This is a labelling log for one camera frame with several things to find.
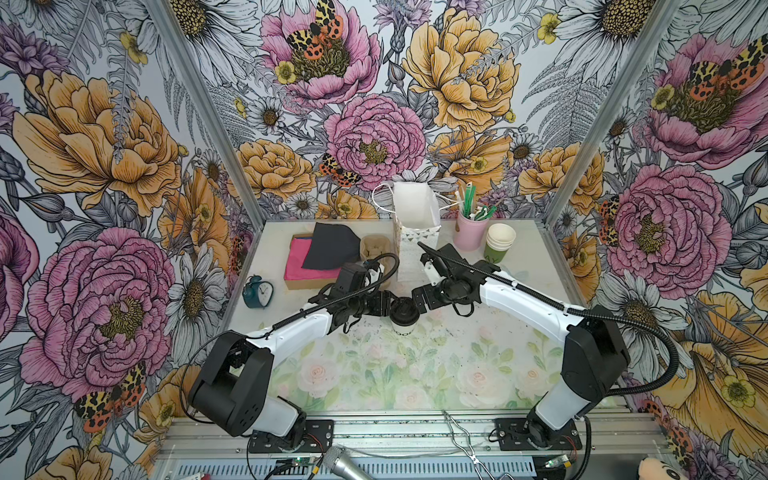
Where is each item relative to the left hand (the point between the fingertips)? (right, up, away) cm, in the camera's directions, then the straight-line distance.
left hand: (390, 308), depth 87 cm
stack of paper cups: (+36, +20, +13) cm, 43 cm away
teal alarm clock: (-41, +3, +7) cm, 41 cm away
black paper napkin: (-21, +18, +21) cm, 35 cm away
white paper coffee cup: (+4, -7, +2) cm, 8 cm away
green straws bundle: (+27, +32, +19) cm, 46 cm away
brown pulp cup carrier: (-6, +18, +22) cm, 29 cm away
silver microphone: (-10, -31, -19) cm, 38 cm away
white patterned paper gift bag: (+10, +27, +25) cm, 38 cm away
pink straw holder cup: (+28, +22, +21) cm, 42 cm away
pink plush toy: (+58, -29, -22) cm, 68 cm away
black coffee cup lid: (+4, 0, -3) cm, 5 cm away
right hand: (+11, +1, -1) cm, 11 cm away
